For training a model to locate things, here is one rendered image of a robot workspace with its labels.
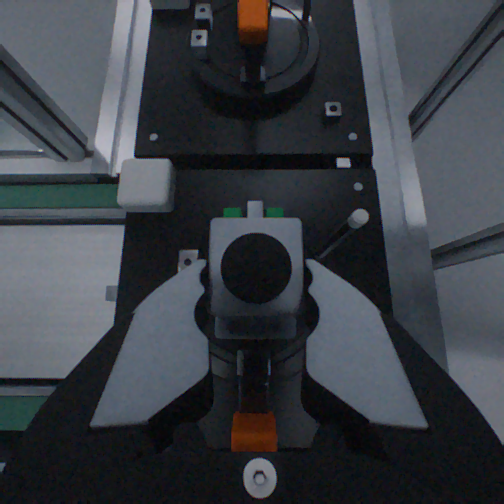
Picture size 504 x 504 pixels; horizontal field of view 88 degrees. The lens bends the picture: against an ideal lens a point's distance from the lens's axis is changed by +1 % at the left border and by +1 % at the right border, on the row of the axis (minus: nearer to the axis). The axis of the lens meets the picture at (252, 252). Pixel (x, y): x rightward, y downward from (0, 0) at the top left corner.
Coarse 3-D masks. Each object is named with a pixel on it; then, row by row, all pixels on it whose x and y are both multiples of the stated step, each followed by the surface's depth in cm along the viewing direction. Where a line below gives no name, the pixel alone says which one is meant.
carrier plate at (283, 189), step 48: (192, 192) 25; (240, 192) 25; (288, 192) 25; (336, 192) 25; (144, 240) 24; (384, 240) 24; (144, 288) 23; (384, 288) 23; (288, 384) 21; (288, 432) 20
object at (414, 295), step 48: (144, 0) 32; (384, 0) 32; (144, 48) 31; (384, 48) 31; (384, 96) 30; (96, 144) 28; (384, 144) 28; (384, 192) 26; (432, 288) 24; (432, 336) 23
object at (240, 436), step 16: (256, 368) 17; (240, 384) 12; (256, 384) 12; (240, 400) 13; (256, 400) 13; (240, 416) 12; (256, 416) 12; (272, 416) 12; (240, 432) 11; (256, 432) 11; (272, 432) 12; (240, 448) 11; (256, 448) 11; (272, 448) 11
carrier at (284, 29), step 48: (192, 0) 31; (288, 0) 28; (336, 0) 31; (192, 48) 25; (240, 48) 27; (288, 48) 27; (336, 48) 29; (144, 96) 28; (192, 96) 28; (240, 96) 26; (288, 96) 27; (336, 96) 28; (144, 144) 26; (192, 144) 26; (240, 144) 26; (288, 144) 26; (336, 144) 26
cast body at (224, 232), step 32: (224, 224) 12; (256, 224) 12; (288, 224) 12; (224, 256) 11; (256, 256) 11; (288, 256) 11; (224, 288) 12; (256, 288) 11; (288, 288) 12; (224, 320) 14; (256, 320) 14; (288, 320) 14
